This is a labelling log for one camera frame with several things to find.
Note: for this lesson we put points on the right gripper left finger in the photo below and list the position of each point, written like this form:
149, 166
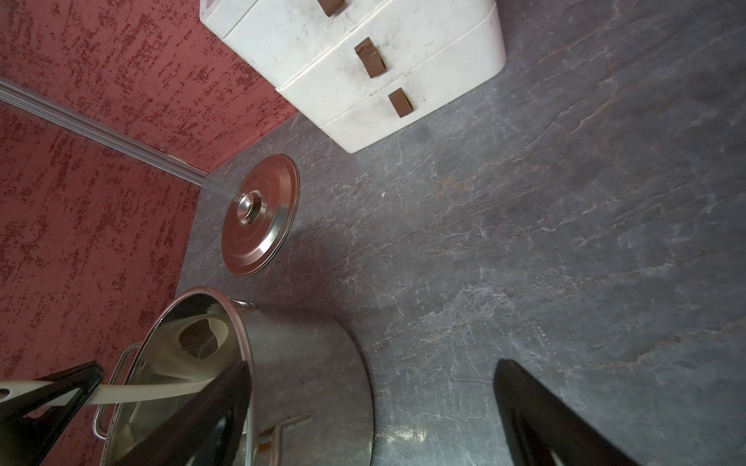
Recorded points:
207, 430

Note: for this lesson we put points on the left corner aluminium profile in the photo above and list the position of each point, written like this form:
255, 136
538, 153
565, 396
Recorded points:
42, 107

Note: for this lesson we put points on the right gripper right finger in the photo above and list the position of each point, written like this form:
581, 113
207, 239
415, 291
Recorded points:
540, 429

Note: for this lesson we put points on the steel pot lid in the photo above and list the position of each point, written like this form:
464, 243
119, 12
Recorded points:
260, 215

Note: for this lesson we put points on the stainless steel pot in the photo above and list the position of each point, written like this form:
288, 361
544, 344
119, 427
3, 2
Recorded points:
311, 400

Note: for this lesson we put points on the white three-drawer box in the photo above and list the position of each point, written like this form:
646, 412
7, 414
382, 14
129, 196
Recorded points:
362, 70

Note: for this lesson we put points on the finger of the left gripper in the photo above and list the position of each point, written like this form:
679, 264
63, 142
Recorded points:
32, 423

